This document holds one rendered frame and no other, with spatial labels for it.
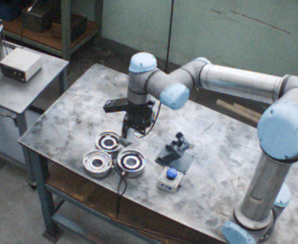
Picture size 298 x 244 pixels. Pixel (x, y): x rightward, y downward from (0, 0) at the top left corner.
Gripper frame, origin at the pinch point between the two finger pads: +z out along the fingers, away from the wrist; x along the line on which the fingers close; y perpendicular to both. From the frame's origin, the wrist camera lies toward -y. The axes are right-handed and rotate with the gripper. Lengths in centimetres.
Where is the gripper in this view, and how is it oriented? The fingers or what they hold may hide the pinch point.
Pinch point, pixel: (127, 138)
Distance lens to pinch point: 135.1
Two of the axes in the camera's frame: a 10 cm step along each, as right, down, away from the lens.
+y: 9.0, 3.8, -2.3
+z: -1.1, 7.0, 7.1
